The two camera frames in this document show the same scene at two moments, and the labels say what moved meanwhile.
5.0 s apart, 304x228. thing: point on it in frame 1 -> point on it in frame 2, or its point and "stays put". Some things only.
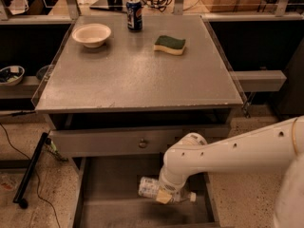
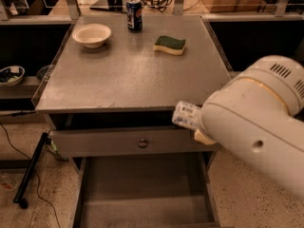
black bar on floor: (26, 183) stays put
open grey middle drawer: (106, 195) stays put
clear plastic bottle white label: (148, 186) -> (186, 113)
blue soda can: (134, 14) stays put
